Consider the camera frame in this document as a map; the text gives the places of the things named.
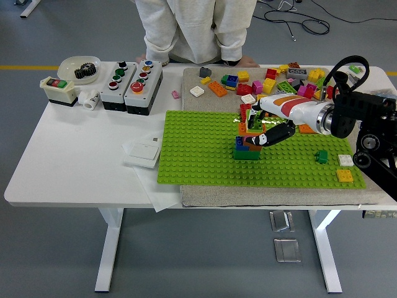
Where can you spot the person's right hand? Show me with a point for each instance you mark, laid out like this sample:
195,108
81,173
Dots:
140,58

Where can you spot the person's left hand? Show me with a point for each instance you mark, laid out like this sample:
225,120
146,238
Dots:
248,61

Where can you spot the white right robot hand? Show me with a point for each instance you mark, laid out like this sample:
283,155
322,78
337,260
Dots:
294,107

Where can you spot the lime long toy brick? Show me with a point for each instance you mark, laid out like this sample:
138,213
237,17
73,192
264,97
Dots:
256,119
287,87

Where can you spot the person's right forearm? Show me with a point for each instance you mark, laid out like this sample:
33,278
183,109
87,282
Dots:
158,40

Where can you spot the person's left forearm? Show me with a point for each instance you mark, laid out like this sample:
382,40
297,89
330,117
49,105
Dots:
232,40

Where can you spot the yellow square toy brick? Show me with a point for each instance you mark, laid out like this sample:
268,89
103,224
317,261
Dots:
345,175
261,97
243,76
318,95

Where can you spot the magenta toy brick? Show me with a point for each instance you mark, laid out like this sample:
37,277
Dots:
305,92
257,87

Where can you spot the dark grey toy brick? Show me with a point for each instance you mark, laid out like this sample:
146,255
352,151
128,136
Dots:
297,83
205,72

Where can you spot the orange long toy brick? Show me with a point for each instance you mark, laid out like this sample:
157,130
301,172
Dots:
307,128
217,88
244,133

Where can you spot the blue green yellow brick stack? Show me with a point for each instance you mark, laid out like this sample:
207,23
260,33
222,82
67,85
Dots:
231,80

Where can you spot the red square toy brick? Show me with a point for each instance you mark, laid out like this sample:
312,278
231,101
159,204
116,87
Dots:
271,73
329,91

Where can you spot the grey long toy brick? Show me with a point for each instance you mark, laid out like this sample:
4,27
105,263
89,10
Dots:
297,73

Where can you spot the lime square toy brick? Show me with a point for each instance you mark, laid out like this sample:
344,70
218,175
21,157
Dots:
322,82

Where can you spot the brown toy brick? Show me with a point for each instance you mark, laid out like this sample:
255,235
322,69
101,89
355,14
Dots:
256,148
294,65

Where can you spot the small yellow toy brick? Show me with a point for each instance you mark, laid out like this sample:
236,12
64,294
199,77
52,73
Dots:
205,79

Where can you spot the red long toy brick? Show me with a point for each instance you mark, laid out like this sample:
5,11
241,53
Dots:
244,110

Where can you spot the small pink toy brick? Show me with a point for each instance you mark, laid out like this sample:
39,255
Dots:
175,94

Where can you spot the small dark green brick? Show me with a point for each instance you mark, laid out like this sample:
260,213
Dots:
322,157

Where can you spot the blue toy brick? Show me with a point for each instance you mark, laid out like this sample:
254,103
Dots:
239,143

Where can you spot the green square toy brick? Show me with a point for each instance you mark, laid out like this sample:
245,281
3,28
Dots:
246,154

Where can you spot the white square toy brick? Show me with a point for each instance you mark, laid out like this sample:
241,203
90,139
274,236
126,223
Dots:
346,160

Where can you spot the green studded baseplate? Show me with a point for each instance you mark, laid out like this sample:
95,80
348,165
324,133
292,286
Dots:
201,155

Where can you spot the black wristwatch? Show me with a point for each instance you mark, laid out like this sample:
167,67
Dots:
231,62

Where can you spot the emergency stop control box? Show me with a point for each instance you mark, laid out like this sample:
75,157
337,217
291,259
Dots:
145,93

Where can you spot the white flat square tile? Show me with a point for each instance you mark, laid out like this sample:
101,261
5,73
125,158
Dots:
248,99
197,91

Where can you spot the three-button control box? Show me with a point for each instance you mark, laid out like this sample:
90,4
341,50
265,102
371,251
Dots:
114,90

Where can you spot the black metal gears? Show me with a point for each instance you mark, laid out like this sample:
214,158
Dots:
84,72

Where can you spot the person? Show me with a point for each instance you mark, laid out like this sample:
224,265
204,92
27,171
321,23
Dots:
198,25

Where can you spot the grey-brown mat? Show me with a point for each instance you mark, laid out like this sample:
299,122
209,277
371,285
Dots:
201,104

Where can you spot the white pipe tee fitting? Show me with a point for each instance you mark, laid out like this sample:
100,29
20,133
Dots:
88,100

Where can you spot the green tag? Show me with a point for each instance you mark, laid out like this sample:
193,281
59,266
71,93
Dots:
353,67

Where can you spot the white bowl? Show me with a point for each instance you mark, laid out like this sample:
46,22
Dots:
66,69

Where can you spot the silver floor socket plate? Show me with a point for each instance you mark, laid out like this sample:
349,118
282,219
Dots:
280,222
287,250

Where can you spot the white furniture foot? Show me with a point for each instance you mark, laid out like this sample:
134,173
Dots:
29,8

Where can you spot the dark keyed panel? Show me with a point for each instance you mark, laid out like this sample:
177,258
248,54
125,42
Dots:
380,214

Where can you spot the white table leg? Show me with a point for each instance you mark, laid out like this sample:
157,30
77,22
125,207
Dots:
108,248
325,248

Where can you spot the white paper sheet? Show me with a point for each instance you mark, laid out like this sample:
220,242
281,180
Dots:
164,201

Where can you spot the white red-green switch box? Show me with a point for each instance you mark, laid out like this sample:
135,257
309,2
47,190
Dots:
59,93

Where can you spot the white wall switch plate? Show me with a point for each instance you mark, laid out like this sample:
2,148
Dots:
141,152

